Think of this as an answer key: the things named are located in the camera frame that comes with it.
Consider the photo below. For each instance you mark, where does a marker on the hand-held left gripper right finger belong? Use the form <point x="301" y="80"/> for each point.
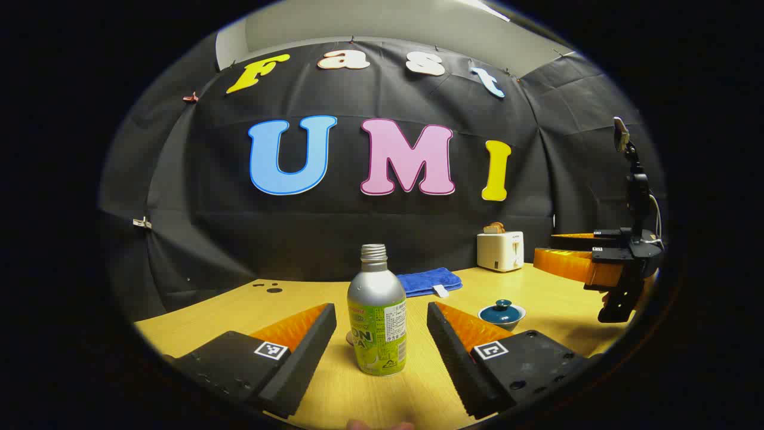
<point x="453" y="364"/>

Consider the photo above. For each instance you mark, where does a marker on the white toaster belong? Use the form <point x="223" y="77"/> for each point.
<point x="498" y="254"/>

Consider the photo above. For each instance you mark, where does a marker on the black backdrop cloth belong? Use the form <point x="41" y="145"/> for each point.
<point x="334" y="233"/>

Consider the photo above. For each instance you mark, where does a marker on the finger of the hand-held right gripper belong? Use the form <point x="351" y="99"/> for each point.
<point x="603" y="237"/>
<point x="567" y="266"/>

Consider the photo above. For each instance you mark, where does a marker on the round brown coaster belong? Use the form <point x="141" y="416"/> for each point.
<point x="351" y="339"/>

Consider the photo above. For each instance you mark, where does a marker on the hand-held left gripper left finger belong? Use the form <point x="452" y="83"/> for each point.
<point x="310" y="352"/>

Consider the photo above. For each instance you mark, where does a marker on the blue towel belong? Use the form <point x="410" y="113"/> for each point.
<point x="427" y="279"/>

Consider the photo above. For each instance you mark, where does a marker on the red clip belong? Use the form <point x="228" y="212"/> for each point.
<point x="190" y="97"/>

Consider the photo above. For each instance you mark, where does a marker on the silver green water bottle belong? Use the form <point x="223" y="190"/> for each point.
<point x="376" y="298"/>

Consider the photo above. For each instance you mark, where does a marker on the metal clip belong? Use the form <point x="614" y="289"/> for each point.
<point x="141" y="223"/>

